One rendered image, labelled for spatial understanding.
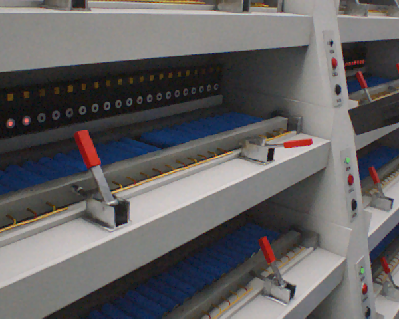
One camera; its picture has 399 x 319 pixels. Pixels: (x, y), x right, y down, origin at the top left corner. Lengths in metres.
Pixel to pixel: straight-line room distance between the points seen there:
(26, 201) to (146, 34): 0.19
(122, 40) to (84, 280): 0.22
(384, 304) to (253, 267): 0.45
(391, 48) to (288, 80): 0.70
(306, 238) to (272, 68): 0.29
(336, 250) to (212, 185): 0.35
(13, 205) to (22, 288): 0.09
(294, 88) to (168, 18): 0.36
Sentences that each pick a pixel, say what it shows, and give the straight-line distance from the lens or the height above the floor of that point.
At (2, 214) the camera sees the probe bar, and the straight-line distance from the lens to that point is 0.47.
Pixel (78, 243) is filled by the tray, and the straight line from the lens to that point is 0.44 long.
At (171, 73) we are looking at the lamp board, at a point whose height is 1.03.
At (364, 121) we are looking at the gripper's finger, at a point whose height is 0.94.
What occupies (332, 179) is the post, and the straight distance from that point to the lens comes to 0.84.
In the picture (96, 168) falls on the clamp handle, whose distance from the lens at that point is 0.47.
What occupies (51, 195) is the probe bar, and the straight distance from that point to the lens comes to 0.49.
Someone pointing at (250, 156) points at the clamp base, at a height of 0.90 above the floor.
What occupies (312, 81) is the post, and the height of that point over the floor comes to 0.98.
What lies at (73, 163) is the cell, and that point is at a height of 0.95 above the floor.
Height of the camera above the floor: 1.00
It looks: 7 degrees down
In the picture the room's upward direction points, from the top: 10 degrees counter-clockwise
